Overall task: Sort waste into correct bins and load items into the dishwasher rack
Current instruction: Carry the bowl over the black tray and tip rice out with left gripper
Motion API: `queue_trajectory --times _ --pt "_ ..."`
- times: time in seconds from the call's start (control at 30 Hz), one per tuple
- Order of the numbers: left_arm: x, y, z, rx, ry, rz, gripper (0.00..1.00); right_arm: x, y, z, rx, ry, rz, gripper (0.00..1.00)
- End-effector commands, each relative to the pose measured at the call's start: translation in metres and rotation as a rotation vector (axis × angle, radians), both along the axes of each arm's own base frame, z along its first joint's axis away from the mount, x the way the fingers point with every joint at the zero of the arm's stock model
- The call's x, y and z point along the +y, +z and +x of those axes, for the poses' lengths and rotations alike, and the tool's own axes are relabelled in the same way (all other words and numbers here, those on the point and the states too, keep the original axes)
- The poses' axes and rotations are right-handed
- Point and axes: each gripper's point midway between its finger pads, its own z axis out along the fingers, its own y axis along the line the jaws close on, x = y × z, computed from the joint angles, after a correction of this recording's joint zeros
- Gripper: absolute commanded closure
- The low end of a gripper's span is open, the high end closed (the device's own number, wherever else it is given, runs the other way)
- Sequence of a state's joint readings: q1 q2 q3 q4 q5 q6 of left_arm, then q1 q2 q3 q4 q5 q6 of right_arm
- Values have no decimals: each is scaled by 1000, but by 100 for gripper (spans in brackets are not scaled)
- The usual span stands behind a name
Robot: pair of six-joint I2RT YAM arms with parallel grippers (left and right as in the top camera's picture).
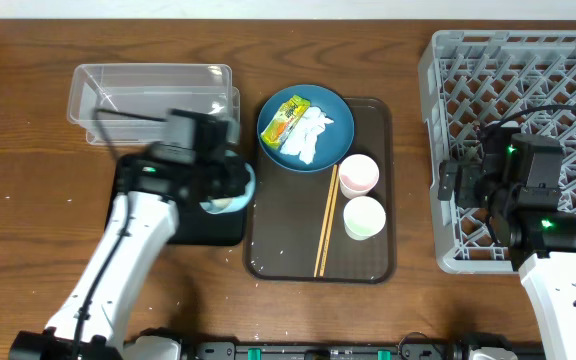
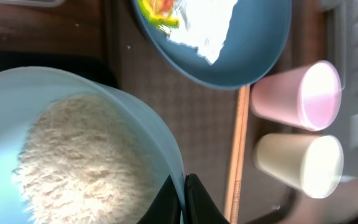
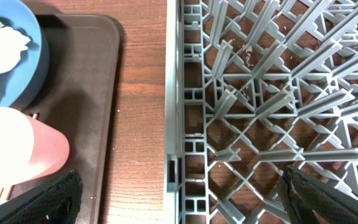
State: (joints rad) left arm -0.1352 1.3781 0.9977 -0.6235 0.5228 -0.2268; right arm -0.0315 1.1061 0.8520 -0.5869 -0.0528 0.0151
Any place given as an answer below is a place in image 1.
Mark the black tray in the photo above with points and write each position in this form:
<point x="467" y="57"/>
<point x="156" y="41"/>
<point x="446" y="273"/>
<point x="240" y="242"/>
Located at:
<point x="208" y="227"/>

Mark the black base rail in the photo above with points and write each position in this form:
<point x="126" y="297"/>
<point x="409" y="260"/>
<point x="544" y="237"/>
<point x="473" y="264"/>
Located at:
<point x="232" y="351"/>

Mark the clear plastic bin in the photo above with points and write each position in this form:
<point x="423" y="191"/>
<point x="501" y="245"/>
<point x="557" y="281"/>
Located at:
<point x="138" y="95"/>

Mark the white napkin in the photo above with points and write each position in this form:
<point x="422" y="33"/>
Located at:
<point x="302" y="140"/>

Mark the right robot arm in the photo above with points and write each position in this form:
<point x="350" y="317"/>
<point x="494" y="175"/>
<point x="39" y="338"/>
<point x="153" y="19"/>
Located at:
<point x="517" y="184"/>

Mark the white green cup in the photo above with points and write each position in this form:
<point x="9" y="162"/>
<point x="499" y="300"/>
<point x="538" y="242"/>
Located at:
<point x="363" y="217"/>

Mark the yellow green snack wrapper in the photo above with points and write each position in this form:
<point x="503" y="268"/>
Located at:
<point x="284" y="120"/>

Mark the wooden chopstick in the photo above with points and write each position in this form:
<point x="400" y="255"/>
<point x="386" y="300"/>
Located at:
<point x="324" y="225"/>
<point x="330" y="225"/>

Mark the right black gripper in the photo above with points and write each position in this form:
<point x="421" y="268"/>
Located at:
<point x="469" y="172"/>

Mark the dark blue plate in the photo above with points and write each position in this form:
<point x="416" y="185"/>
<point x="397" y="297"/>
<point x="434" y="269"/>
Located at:
<point x="332" y="144"/>

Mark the right wooden chopstick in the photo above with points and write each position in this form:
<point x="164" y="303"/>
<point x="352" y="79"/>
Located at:
<point x="330" y="225"/>

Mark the brown serving tray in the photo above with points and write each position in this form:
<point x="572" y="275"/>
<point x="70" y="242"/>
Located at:
<point x="297" y="231"/>

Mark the pink cup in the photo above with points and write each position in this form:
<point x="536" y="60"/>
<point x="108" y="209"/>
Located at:
<point x="358" y="174"/>

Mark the grey dishwasher rack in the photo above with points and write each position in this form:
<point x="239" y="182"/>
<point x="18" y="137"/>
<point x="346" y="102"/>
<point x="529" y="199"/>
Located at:
<point x="471" y="78"/>

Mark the left wooden chopstick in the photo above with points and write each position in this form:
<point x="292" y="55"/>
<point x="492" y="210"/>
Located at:
<point x="324" y="225"/>

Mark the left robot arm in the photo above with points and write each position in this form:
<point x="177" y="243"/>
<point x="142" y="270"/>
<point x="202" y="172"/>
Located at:
<point x="92" y="322"/>

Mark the light blue bowl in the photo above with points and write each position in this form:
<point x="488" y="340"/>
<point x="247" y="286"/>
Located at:
<point x="227" y="187"/>

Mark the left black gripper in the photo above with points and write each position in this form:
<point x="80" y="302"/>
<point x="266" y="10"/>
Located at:
<point x="240" y="178"/>

